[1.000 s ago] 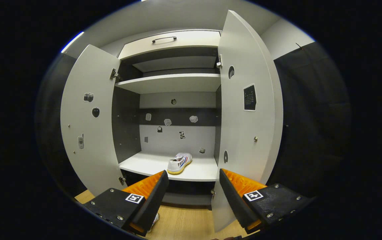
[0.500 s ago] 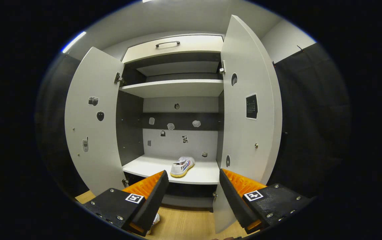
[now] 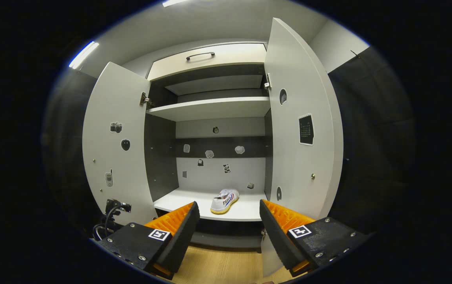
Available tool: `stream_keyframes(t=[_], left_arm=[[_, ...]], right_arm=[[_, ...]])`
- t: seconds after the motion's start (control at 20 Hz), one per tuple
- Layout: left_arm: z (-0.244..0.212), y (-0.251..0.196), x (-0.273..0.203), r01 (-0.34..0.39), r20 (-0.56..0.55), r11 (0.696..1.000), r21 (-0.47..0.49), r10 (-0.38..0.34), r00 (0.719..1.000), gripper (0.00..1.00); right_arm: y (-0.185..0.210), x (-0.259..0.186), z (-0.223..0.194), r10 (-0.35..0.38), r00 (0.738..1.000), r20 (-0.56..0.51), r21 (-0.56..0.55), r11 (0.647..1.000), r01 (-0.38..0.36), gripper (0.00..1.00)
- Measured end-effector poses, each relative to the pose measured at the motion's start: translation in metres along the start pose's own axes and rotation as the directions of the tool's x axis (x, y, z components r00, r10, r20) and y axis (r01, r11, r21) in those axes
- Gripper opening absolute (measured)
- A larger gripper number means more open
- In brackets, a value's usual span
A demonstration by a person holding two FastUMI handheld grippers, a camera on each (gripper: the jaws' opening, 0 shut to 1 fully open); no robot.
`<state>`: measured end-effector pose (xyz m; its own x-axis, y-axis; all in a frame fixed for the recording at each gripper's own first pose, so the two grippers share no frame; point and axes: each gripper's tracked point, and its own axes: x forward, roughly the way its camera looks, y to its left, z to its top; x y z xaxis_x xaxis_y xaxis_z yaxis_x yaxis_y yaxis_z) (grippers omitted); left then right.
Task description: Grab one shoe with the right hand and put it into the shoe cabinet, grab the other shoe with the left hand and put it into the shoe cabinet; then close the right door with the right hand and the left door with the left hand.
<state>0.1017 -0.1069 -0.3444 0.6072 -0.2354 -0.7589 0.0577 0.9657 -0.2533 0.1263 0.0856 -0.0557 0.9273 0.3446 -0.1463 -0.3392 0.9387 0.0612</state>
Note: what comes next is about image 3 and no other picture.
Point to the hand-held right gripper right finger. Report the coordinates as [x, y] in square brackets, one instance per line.
[277, 240]

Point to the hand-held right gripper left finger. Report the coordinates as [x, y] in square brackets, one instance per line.
[178, 240]

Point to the white shoe cabinet door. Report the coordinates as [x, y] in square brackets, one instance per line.
[99, 150]
[289, 157]

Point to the white shoe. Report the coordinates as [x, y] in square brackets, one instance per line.
[224, 201]

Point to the white shoe cabinet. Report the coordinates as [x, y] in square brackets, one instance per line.
[160, 157]

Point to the metal door hinge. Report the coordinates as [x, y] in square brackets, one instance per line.
[267, 81]
[144, 98]

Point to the cream cabinet drawer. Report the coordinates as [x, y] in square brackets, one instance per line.
[229, 55]

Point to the black backdrop cloth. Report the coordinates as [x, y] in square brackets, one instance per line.
[375, 138]

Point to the long ceiling light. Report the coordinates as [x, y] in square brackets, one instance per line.
[172, 2]
[84, 55]

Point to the black cloth clip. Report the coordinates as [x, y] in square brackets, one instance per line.
[355, 54]

